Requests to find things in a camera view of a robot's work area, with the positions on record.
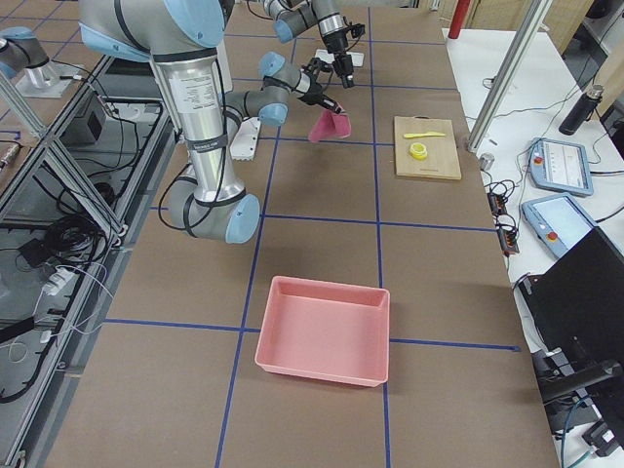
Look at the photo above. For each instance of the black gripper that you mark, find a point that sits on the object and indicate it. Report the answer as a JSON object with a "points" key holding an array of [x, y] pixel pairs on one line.
{"points": [[313, 93], [339, 52]]}

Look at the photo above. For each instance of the red wiping cloth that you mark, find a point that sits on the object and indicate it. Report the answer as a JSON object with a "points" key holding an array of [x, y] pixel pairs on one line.
{"points": [[330, 125]]}

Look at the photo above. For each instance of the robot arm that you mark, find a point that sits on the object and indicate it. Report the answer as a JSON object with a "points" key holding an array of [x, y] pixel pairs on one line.
{"points": [[179, 40], [292, 18]]}

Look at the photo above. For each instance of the black water bottle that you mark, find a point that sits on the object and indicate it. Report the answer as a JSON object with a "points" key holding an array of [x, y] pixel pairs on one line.
{"points": [[582, 110]]}

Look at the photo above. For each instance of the white rack tray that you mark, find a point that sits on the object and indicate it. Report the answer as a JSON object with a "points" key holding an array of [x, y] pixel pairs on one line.
{"points": [[324, 55]]}

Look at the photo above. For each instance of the yellow plastic knife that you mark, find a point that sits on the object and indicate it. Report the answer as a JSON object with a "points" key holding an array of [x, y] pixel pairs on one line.
{"points": [[423, 135]]}

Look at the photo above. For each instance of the yellow lemon slices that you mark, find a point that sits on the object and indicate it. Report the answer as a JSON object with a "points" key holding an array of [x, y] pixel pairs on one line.
{"points": [[418, 151]]}

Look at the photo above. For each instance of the bamboo cutting board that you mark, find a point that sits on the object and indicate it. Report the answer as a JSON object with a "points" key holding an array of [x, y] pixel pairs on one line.
{"points": [[442, 161]]}

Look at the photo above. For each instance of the red cylinder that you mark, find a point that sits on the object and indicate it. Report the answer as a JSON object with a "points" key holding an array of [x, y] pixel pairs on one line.
{"points": [[459, 16]]}

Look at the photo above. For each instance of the pink plastic bin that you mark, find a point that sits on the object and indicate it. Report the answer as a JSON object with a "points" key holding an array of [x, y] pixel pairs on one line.
{"points": [[327, 331]]}

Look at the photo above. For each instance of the blue teach pendant far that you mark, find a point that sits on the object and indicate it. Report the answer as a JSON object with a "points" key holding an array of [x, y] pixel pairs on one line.
{"points": [[560, 166]]}

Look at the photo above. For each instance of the blue teach pendant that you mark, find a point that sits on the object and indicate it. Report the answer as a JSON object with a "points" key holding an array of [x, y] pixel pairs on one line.
{"points": [[560, 166], [559, 222]]}

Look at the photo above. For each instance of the blue teach pendant near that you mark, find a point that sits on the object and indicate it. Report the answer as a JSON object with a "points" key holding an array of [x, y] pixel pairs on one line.
{"points": [[559, 222]]}

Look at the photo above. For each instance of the black monitor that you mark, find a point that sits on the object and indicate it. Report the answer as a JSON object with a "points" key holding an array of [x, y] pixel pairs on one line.
{"points": [[577, 304]]}

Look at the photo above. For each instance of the aluminium frame post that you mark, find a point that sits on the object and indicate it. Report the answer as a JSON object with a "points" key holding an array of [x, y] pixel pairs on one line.
{"points": [[522, 40]]}

